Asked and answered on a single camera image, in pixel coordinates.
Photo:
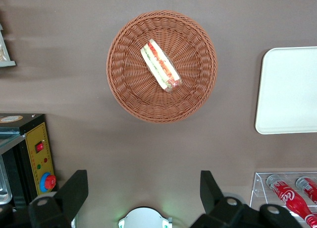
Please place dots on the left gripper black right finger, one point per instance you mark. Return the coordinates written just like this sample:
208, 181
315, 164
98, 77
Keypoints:
210, 193

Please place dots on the clear bag of crackers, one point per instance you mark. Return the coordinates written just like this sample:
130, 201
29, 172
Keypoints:
2, 53

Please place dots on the red cola bottle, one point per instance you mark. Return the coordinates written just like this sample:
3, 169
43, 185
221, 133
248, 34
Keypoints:
309, 187
289, 195

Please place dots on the brown wicker basket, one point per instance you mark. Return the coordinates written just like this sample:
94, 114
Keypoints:
128, 94

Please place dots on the grey metal snack rack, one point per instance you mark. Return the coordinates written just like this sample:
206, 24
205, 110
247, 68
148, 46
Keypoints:
8, 63

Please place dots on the sandwich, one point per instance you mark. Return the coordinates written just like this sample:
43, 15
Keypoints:
159, 64

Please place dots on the black appliance with yellow panel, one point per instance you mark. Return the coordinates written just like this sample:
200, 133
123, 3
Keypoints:
37, 158

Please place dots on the cream plastic tray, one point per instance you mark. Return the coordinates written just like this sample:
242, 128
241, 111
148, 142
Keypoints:
287, 89

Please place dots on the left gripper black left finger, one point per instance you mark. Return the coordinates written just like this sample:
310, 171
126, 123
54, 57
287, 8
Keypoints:
74, 188

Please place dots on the clear acrylic bottle rack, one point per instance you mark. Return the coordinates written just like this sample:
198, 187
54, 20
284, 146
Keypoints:
260, 188

